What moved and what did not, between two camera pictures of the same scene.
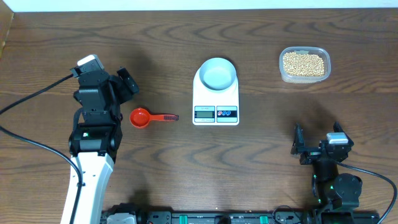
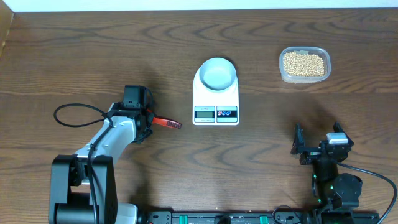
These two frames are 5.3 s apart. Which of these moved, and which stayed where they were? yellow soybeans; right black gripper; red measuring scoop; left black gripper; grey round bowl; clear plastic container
Moved: left black gripper; red measuring scoop
Stayed: yellow soybeans; clear plastic container; right black gripper; grey round bowl
